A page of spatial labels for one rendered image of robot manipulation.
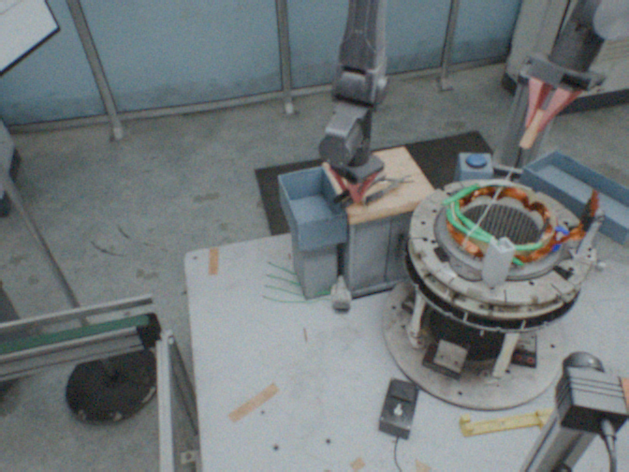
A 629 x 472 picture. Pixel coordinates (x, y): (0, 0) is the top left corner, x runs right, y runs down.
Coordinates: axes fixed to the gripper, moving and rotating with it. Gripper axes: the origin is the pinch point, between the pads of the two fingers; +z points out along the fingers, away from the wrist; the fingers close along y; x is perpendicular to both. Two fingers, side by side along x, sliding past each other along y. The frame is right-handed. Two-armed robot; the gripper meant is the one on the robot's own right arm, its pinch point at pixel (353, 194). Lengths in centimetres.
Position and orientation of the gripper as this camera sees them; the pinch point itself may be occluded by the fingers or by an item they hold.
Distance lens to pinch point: 106.6
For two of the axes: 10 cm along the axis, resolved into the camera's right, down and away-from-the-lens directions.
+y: 6.3, 5.5, -5.5
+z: 0.3, 6.9, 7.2
